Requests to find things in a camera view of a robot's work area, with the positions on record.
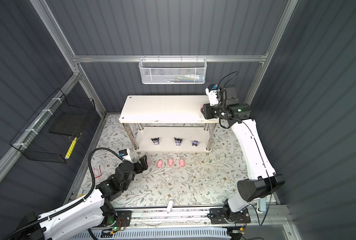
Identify black purple figurine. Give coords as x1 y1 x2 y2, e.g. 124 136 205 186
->
151 138 160 146
174 138 183 147

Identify purple small figurine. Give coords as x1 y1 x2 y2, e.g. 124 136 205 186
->
192 141 200 147

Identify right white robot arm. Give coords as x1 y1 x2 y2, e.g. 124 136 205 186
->
201 84 285 221

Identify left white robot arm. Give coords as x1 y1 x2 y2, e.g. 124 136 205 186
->
5 156 148 240

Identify white two-tier shelf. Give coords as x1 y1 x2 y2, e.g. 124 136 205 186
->
119 95 218 153

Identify red white card pack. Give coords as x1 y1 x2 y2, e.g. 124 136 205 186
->
93 166 102 179

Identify tubes in white basket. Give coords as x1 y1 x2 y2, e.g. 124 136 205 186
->
165 74 205 84

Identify yellow marker in basket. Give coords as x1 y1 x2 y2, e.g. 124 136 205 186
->
65 137 78 160

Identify light blue remote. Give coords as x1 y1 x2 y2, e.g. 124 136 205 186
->
257 198 266 214

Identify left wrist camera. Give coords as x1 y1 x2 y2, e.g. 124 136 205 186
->
119 149 133 163

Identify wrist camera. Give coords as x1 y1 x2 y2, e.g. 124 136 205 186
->
205 84 219 106
119 149 133 163

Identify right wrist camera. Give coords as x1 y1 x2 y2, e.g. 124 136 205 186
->
205 84 219 106

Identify black cable conduit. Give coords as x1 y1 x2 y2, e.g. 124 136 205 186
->
1 147 125 240

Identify white wire wall basket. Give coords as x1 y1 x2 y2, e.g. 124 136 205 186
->
139 60 208 85

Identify black wire wall basket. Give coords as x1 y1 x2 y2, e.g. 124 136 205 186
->
10 91 96 164

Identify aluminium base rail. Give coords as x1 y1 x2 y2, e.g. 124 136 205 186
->
86 206 295 240

